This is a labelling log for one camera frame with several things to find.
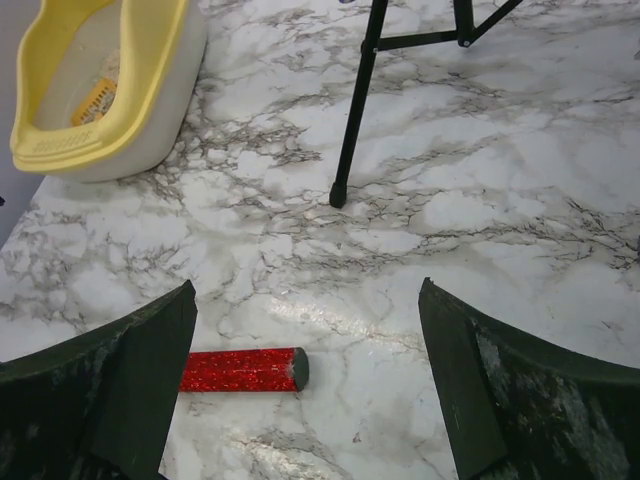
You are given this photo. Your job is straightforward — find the black music stand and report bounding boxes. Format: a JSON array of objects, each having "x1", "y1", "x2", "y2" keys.
[{"x1": 328, "y1": 0, "x2": 519, "y2": 209}]

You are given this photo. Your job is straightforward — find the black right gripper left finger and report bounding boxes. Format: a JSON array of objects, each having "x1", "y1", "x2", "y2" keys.
[{"x1": 1, "y1": 282, "x2": 196, "y2": 479}]

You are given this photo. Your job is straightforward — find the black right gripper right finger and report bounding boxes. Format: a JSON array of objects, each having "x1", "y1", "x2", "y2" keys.
[{"x1": 418, "y1": 278, "x2": 639, "y2": 479}]

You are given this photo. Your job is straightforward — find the orange litter scoop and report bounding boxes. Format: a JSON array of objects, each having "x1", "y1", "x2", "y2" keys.
[{"x1": 71, "y1": 78, "x2": 117, "y2": 126}]

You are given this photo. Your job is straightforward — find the cat litter granules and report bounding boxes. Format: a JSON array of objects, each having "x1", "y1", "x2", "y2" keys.
[{"x1": 79, "y1": 47, "x2": 124, "y2": 126}]

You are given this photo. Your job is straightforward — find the yellow and grey litter box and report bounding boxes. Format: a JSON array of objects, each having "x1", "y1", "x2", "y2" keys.
[{"x1": 10, "y1": 1, "x2": 207, "y2": 183}]

